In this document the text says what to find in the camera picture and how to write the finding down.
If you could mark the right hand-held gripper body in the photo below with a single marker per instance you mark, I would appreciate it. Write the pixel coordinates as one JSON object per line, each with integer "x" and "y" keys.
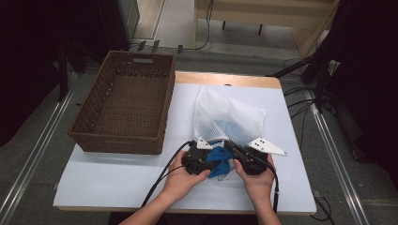
{"x": 255, "y": 161}

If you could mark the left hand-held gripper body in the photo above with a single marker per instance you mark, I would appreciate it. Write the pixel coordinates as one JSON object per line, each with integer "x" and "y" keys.
{"x": 195, "y": 161}

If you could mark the blue cloth garment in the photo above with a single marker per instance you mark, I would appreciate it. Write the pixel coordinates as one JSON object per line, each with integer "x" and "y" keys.
{"x": 220, "y": 161}

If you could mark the white mesh laundry bag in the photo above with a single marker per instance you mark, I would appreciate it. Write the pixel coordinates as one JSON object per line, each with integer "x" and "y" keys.
{"x": 216, "y": 109}

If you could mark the brown wicker basket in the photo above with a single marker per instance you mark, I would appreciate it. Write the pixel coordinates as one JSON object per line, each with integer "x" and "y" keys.
{"x": 131, "y": 103}

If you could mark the person's right hand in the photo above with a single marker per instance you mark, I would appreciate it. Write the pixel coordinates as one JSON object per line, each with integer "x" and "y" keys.
{"x": 258, "y": 184}

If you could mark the person's left hand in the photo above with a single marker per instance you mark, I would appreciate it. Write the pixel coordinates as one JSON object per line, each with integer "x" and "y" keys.
{"x": 180, "y": 184}

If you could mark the white-topped wooden table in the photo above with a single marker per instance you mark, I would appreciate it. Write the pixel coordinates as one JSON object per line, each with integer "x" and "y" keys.
{"x": 109, "y": 181}

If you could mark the black tripod stand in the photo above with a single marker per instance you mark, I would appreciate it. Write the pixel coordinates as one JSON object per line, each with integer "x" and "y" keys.
{"x": 319, "y": 81}

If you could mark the light wooden furniture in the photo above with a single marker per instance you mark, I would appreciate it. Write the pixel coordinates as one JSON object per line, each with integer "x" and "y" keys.
{"x": 281, "y": 12}

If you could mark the grey cabinet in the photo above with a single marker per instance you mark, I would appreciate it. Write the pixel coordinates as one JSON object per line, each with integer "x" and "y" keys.
{"x": 128, "y": 18}

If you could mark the metal floor rail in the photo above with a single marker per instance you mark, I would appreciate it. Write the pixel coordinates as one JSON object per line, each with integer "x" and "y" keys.
{"x": 34, "y": 156}
{"x": 331, "y": 150}

